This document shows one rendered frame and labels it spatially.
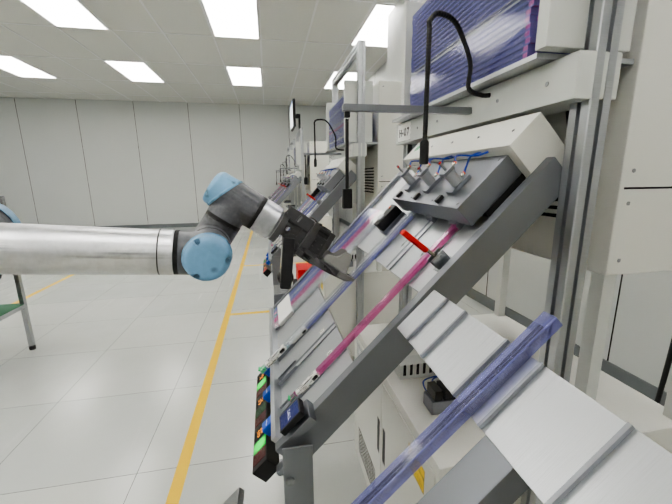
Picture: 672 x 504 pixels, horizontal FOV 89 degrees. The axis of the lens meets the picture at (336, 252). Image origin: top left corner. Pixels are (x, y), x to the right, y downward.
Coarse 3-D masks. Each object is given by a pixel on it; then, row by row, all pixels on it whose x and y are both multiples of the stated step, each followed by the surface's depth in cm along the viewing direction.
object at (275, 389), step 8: (272, 312) 121; (272, 320) 114; (272, 328) 108; (272, 336) 102; (272, 344) 97; (272, 352) 93; (272, 368) 85; (272, 376) 82; (272, 384) 79; (272, 392) 76; (280, 392) 78; (272, 400) 73; (280, 400) 75; (272, 408) 71; (272, 416) 68; (272, 424) 66; (272, 432) 64; (272, 440) 63
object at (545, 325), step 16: (544, 320) 28; (528, 336) 28; (544, 336) 28; (512, 352) 28; (528, 352) 28; (496, 368) 28; (512, 368) 28; (480, 384) 28; (496, 384) 28; (464, 400) 29; (480, 400) 28; (448, 416) 29; (464, 416) 28; (432, 432) 29; (448, 432) 28; (416, 448) 29; (432, 448) 28; (400, 464) 29; (416, 464) 28; (384, 480) 29; (400, 480) 28; (368, 496) 29; (384, 496) 28
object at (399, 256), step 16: (384, 208) 114; (400, 208) 103; (416, 224) 86; (432, 224) 79; (448, 224) 74; (480, 224) 65; (368, 240) 104; (400, 240) 87; (432, 240) 74; (448, 240) 69; (464, 240) 65; (384, 256) 87; (400, 256) 80; (416, 256) 75; (400, 272) 75; (432, 272) 65; (416, 288) 66
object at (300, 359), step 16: (304, 304) 107; (288, 320) 108; (304, 320) 98; (320, 320) 89; (288, 336) 98; (304, 336) 90; (320, 336) 82; (336, 336) 77; (288, 352) 90; (304, 352) 83; (320, 352) 77; (288, 368) 82; (304, 368) 77; (336, 368) 67; (288, 384) 78; (320, 384) 68; (304, 400) 68
